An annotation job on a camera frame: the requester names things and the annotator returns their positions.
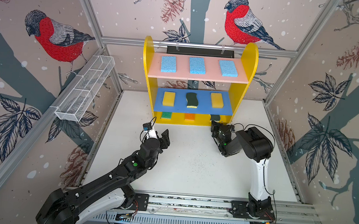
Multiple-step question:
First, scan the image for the orange topped sponge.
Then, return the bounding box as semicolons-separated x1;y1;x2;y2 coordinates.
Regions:
184;113;196;121

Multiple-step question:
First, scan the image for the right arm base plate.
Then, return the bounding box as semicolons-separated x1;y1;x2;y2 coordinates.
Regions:
228;201;276;222

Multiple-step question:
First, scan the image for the yellow sponge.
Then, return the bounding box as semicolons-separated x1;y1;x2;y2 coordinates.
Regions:
211;93;224;109
162;91;176;107

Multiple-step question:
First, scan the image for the white wire mesh basket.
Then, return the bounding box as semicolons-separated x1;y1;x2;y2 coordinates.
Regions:
55;55;115;122

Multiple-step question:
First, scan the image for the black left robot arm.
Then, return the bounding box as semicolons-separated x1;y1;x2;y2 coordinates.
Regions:
35;129;170;224

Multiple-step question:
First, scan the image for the green topped sponge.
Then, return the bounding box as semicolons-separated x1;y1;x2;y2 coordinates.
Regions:
161;112;172;120

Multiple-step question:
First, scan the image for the light blue sponge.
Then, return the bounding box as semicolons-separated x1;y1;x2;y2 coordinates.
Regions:
219;60;238;77
161;56;177;73
189;57;206;75

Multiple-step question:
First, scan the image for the dark green wavy scourer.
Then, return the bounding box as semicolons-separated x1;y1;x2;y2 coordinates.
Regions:
186;92;199;109
210;115;221;122

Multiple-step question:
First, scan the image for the yellow shelf unit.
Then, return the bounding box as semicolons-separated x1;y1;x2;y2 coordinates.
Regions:
143;36;259;126

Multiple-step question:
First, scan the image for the aluminium front rail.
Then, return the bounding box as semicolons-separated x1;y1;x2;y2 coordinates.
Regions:
57;183;324;224

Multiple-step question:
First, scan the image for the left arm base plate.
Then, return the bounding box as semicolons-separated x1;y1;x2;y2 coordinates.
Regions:
104;190;150;213

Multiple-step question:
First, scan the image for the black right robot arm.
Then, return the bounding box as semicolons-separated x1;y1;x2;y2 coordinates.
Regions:
211;121;276;222

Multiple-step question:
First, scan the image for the black bar behind shelf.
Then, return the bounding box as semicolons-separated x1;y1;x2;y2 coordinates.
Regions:
167;46;235;59

